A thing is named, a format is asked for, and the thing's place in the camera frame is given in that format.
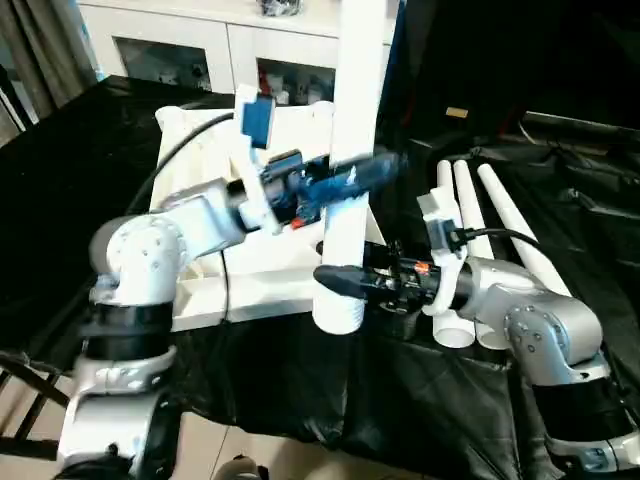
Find white plastic table top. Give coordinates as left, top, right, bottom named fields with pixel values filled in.
left=149, top=99, right=387, bottom=335

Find white plastic table leg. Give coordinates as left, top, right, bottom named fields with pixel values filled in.
left=452, top=159, right=510, bottom=350
left=431, top=159, right=477, bottom=350
left=310, top=0, right=399, bottom=335
left=476, top=163, right=572, bottom=299

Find dark objects on cabinet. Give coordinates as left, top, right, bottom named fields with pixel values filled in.
left=256, top=0, right=305, bottom=17

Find white glass-door cabinet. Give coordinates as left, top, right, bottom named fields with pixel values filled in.
left=77, top=0, right=402, bottom=110

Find grey robot left foot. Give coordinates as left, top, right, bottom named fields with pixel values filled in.
left=217, top=453, right=270, bottom=480

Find long black bar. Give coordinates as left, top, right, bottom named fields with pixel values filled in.
left=521, top=110, right=640, bottom=139

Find grey curtain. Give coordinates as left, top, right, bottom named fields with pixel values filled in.
left=0, top=0, right=100, bottom=132

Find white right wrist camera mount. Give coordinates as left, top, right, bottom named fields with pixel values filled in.
left=415, top=186, right=470, bottom=317

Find dark folding stand frame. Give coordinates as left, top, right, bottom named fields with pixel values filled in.
left=0, top=349, right=74, bottom=464

